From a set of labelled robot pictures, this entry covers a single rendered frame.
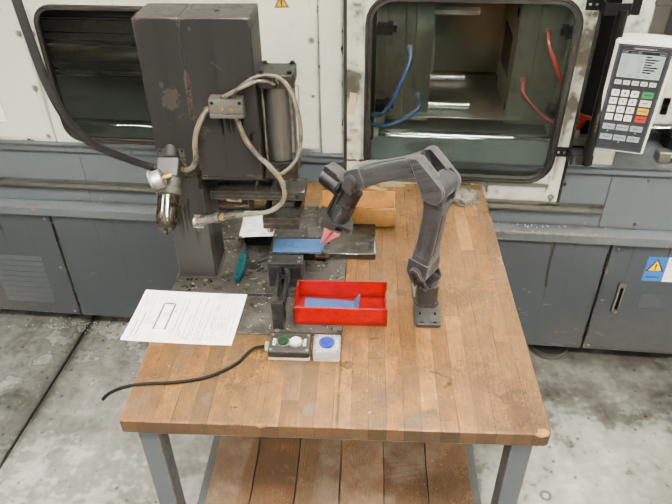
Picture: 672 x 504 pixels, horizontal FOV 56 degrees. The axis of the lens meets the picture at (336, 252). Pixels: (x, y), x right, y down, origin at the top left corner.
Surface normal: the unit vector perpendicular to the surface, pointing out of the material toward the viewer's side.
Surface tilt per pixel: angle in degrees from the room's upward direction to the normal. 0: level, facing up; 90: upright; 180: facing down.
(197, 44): 90
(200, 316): 1
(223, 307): 1
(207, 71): 90
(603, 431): 0
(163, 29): 90
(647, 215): 90
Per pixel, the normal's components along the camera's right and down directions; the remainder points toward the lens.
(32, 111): -0.11, 0.58
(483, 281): -0.01, -0.81
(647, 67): -0.31, 0.65
